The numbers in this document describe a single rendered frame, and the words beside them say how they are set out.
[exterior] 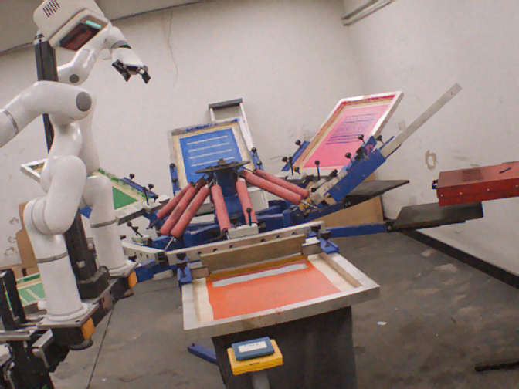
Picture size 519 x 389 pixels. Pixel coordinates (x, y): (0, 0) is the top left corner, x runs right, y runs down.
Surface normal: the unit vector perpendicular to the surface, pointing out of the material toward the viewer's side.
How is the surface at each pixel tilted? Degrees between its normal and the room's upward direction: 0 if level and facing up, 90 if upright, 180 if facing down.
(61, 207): 85
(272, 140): 90
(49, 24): 90
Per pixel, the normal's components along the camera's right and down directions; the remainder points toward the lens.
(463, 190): -0.36, 0.22
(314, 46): 0.14, 0.11
